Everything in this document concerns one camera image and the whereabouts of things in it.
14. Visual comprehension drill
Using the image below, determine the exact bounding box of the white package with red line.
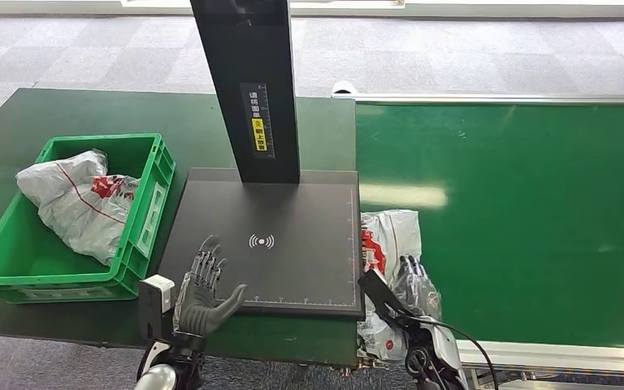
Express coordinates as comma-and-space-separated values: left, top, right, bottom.
15, 149, 141, 267

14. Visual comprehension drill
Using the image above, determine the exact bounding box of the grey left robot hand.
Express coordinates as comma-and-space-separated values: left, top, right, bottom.
173, 234, 249, 337

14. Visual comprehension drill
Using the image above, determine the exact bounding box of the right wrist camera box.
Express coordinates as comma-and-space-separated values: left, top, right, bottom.
358, 269, 415, 329

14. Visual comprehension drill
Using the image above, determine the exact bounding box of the green conveyor belt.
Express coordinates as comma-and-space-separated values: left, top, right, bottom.
332, 80, 624, 390

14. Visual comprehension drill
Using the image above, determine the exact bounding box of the white package with red print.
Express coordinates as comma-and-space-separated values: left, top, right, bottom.
357, 210, 442, 362

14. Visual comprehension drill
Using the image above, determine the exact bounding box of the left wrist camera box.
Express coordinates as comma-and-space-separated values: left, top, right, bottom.
138, 274, 176, 341

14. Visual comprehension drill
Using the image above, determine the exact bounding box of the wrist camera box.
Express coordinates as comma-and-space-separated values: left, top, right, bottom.
358, 269, 415, 329
138, 274, 176, 341

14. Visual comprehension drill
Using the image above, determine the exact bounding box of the green plastic basket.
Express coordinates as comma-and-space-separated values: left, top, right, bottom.
0, 133, 176, 305

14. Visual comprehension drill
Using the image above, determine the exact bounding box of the black weighing device with post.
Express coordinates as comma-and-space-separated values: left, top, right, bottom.
158, 0, 366, 319

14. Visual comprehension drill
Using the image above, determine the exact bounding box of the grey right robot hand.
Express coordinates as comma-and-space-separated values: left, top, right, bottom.
392, 254, 443, 322

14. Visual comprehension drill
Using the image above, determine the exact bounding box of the black cable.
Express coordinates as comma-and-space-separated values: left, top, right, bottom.
397, 314, 500, 390

